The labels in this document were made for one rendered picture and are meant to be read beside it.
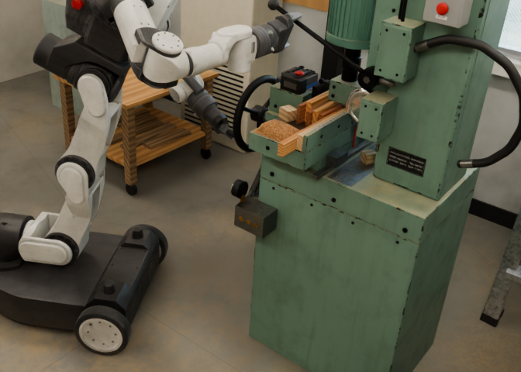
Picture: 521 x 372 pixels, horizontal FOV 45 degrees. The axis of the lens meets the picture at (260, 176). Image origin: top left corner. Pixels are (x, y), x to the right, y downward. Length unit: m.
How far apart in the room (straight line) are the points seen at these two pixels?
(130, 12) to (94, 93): 0.49
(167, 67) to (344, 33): 0.59
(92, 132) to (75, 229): 0.43
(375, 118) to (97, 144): 0.96
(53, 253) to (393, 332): 1.26
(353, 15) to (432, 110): 0.36
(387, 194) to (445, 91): 0.35
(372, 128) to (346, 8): 0.36
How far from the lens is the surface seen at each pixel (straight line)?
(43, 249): 2.49
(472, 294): 2.94
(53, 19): 4.16
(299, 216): 2.05
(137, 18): 1.66
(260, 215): 2.05
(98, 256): 2.64
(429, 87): 1.80
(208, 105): 2.30
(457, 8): 1.66
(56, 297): 2.47
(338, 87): 2.03
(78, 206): 2.34
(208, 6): 3.63
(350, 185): 1.91
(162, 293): 2.69
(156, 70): 1.59
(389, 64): 1.74
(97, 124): 2.15
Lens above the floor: 1.74
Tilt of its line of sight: 30 degrees down
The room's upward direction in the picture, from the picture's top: 4 degrees clockwise
